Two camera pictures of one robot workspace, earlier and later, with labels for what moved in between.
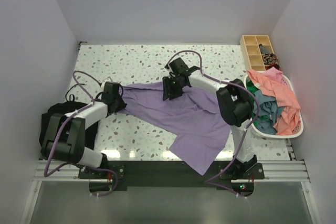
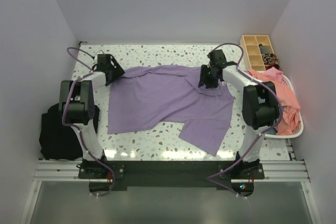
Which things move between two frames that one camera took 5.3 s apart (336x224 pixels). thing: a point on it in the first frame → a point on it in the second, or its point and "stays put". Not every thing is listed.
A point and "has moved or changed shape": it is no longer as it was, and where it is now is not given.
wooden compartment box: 253,48 stays put
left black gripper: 122,105 → 117,70
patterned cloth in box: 269,59 stays put
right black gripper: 168,92 → 203,78
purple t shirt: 200,121 has moved or changed shape
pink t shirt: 270,80 stays put
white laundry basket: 299,132 stays put
